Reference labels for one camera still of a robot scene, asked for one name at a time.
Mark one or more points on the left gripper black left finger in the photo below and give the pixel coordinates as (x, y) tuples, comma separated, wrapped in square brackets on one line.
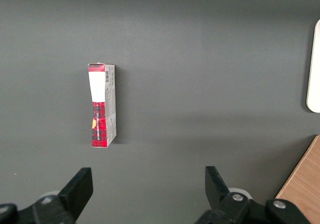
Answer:
[(65, 204)]

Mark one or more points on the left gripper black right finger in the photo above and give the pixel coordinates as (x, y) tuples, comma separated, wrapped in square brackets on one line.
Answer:
[(232, 209)]

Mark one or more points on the white rectangular tray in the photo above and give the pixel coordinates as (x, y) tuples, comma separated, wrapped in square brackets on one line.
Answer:
[(315, 84)]

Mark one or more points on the red plaid cardboard box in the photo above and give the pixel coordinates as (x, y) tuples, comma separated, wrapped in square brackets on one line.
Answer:
[(100, 124)]

